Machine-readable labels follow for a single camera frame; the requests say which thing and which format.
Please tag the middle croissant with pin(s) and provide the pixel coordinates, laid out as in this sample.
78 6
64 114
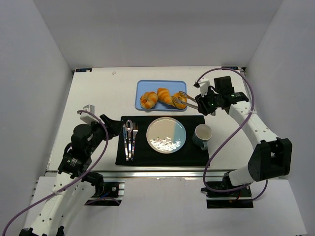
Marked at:
164 96

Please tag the metal tongs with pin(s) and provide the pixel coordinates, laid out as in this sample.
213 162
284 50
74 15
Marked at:
184 94

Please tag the blue tray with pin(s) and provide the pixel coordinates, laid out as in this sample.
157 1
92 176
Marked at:
152 85

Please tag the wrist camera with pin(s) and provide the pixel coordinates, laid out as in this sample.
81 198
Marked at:
203 85
87 117

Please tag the table knife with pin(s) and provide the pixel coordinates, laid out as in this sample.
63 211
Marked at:
125 142

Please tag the spoon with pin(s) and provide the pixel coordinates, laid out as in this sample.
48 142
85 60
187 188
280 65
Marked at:
129 128

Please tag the croissant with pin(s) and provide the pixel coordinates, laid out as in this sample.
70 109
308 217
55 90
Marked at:
148 100
164 96

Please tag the black placemat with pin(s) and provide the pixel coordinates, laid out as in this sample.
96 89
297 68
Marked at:
188 155

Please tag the two-tone round plate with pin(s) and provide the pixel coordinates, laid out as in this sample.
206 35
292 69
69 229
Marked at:
166 135

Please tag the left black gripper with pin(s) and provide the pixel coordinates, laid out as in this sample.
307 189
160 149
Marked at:
108 124

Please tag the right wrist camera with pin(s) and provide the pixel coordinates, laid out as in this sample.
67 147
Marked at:
203 85

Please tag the bagel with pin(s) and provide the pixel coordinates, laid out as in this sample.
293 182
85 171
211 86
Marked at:
182 99

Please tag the fork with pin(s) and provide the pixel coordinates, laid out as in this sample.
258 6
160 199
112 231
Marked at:
134 133

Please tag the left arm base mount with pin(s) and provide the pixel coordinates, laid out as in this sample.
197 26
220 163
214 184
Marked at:
111 195

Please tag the left croissant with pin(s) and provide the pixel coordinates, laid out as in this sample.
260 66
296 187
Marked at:
148 100

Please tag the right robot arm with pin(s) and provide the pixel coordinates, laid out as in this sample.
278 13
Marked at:
271 155

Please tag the teal mug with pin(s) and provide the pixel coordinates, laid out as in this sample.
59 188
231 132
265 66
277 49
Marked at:
202 134

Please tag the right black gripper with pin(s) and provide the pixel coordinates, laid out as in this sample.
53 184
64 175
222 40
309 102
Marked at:
203 103

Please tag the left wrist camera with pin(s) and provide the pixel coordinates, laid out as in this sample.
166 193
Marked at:
87 117

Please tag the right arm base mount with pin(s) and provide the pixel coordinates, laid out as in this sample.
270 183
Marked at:
241 198

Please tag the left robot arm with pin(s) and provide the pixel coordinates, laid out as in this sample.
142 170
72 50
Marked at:
75 182

